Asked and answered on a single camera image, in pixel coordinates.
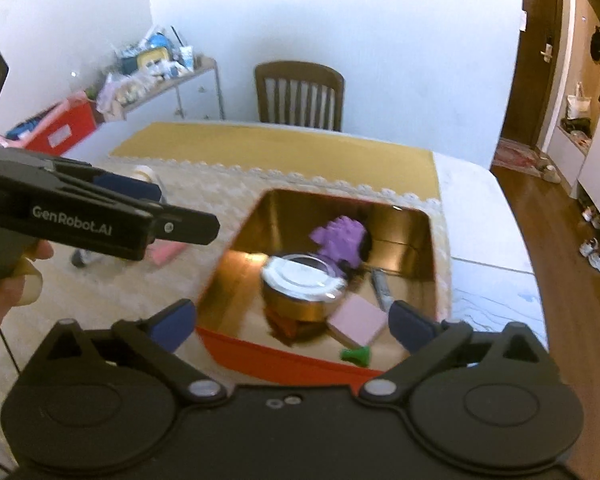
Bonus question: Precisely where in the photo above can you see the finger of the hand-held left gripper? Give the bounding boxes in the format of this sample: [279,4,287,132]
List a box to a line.
[45,156,164,207]
[147,204,220,247]

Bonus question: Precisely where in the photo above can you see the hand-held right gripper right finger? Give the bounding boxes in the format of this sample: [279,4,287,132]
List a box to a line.
[360,301,568,404]

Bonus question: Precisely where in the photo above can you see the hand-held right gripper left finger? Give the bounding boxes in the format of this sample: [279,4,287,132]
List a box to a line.
[25,299,228,406]

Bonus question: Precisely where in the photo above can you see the pink tube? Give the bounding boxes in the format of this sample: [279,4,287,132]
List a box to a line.
[147,240,186,266]

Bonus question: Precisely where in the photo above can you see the silver lighter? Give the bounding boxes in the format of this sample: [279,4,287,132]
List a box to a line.
[371,268,396,313]

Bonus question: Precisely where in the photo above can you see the pink sponge block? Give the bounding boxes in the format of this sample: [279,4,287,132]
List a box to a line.
[327,294,387,348]

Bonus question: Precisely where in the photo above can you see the small green toy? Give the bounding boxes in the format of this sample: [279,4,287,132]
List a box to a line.
[341,346,372,366]

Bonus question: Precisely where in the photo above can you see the orange ball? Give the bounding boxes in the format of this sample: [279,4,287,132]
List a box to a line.
[267,310,326,348]

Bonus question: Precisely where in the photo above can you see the red tin box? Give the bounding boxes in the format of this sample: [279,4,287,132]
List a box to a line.
[195,187,453,386]

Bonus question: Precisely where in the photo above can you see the purple spiky ball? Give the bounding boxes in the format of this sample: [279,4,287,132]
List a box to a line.
[309,216,368,273]

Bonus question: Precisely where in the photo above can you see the round white-lidded tin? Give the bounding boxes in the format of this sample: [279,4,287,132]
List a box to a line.
[261,254,349,322]

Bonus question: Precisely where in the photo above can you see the person's left hand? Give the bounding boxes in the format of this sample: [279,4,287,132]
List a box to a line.
[0,239,55,336]

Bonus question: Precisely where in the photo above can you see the cream lace tablecloth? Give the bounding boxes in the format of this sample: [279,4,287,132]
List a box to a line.
[0,160,453,461]

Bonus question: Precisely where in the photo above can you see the red storage box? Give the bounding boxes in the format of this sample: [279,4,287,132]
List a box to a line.
[7,97,97,157]

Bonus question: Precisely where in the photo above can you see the clear plastic bag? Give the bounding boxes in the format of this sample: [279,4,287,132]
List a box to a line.
[96,72,153,113]

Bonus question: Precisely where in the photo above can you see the white drawer cabinet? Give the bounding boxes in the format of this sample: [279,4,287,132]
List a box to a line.
[102,56,226,122]

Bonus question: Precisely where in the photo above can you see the yellow table runner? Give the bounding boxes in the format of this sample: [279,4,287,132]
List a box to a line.
[109,121,437,186]

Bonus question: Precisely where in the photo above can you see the blue and yellow cartoon bag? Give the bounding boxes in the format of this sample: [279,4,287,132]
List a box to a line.
[120,35,173,76]

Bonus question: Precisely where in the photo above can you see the wooden chair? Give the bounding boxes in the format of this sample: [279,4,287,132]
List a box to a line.
[254,61,345,132]

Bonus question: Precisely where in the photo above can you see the patterned doormat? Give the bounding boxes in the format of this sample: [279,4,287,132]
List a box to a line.
[491,139,548,176]

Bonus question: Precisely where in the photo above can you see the beige slippers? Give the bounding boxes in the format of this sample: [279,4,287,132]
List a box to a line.
[539,157,563,184]

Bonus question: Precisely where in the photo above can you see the white bench cabinet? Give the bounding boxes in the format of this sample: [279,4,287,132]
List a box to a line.
[547,125,593,198]

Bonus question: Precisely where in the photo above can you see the white tote bag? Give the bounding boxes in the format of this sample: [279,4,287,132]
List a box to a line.
[566,82,592,121]

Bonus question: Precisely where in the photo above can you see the dark wooden door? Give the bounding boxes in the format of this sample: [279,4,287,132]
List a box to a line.
[500,0,563,148]

